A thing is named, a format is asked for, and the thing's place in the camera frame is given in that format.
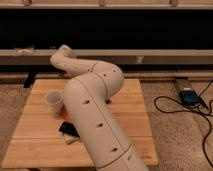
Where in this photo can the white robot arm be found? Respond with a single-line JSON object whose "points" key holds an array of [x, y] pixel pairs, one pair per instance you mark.
{"points": [[92, 83]]}

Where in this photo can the orange bowl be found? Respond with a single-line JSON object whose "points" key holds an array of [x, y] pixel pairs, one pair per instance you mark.
{"points": [[65, 115]]}

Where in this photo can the translucent plastic cup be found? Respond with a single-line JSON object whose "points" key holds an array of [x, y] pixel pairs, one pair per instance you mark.
{"points": [[54, 99]]}

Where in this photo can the black sponge pad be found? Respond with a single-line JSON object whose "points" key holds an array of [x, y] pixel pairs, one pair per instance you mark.
{"points": [[68, 128]]}

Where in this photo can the white cloth under sponge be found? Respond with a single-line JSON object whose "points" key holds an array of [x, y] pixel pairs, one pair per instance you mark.
{"points": [[70, 138]]}

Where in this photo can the blue power adapter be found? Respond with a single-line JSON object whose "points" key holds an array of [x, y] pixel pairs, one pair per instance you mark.
{"points": [[189, 98]]}

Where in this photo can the wooden table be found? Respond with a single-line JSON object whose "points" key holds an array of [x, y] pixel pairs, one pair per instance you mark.
{"points": [[37, 142]]}

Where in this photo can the white metal rail shelf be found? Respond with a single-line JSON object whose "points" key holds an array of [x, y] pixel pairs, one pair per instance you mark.
{"points": [[41, 57]]}

